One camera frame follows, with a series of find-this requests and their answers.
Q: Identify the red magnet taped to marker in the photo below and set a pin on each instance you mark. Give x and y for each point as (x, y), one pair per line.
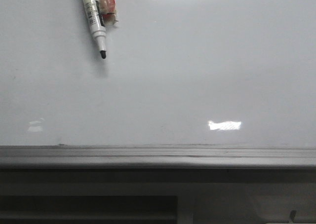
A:
(108, 12)

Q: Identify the white black-tipped whiteboard marker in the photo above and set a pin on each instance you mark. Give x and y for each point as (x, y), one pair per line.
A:
(96, 25)

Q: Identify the white glossy whiteboard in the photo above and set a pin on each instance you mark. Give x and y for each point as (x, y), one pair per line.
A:
(233, 73)

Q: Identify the grey aluminium whiteboard tray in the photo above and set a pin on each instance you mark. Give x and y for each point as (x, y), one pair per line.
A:
(154, 157)

